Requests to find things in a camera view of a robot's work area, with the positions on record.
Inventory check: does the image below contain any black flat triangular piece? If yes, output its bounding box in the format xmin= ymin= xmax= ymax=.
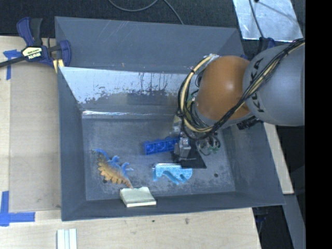
xmin=178 ymin=147 xmax=208 ymax=170

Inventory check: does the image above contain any dark blue flat toy brick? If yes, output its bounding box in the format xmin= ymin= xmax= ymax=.
xmin=142 ymin=136 xmax=181 ymax=156

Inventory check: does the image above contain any light blue foam shape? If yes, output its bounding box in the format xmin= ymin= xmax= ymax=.
xmin=152 ymin=162 xmax=193 ymax=186

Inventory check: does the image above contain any grey metal bin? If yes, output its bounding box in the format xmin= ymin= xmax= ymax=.
xmin=54 ymin=16 xmax=286 ymax=222

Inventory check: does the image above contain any pale yellow notepad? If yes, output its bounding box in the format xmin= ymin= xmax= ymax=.
xmin=119 ymin=186 xmax=157 ymax=208

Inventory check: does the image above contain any blue and orange toy dinosaur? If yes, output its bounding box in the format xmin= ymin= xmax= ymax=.
xmin=91 ymin=148 xmax=135 ymax=189

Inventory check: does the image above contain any pale wood board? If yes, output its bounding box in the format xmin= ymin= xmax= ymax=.
xmin=8 ymin=60 xmax=62 ymax=213

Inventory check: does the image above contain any black cylinder on white bracket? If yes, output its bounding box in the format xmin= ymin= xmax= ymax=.
xmin=236 ymin=117 xmax=263 ymax=131

